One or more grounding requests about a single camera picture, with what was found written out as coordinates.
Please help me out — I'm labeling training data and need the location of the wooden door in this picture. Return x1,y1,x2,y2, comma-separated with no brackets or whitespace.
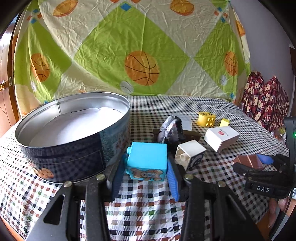
0,20,20,136

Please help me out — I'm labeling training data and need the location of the yellow face toy block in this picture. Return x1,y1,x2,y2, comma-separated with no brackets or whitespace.
196,111,216,128

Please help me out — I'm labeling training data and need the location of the checkered tablecloth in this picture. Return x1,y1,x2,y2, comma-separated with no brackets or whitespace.
1,96,289,240

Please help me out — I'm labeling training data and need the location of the red plaid bear cloth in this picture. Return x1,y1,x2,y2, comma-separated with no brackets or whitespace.
241,71,290,132

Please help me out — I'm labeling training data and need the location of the copper rectangular box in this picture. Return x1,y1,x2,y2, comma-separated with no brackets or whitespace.
233,155,264,170

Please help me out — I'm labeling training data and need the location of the clear plastic box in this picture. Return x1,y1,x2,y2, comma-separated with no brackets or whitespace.
176,114,192,131

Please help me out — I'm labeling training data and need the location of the white cardboard box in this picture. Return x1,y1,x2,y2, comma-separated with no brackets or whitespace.
204,126,240,152

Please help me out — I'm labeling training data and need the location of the blue toy block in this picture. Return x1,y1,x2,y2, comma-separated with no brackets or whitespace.
125,142,168,181

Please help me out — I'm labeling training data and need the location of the brass door knob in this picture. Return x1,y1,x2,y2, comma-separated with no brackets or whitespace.
0,80,6,91

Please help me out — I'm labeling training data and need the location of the white toy block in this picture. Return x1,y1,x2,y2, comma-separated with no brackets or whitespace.
175,140,206,170

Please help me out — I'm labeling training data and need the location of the right hand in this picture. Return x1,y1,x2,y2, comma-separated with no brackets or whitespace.
267,197,293,229

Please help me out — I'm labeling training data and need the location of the round metal tin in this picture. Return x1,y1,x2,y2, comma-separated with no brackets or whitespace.
15,92,130,183

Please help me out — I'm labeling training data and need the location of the small yellow block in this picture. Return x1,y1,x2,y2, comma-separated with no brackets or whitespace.
220,118,230,127

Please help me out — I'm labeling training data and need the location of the basketball pattern sheet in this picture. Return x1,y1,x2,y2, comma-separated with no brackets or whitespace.
13,1,250,115

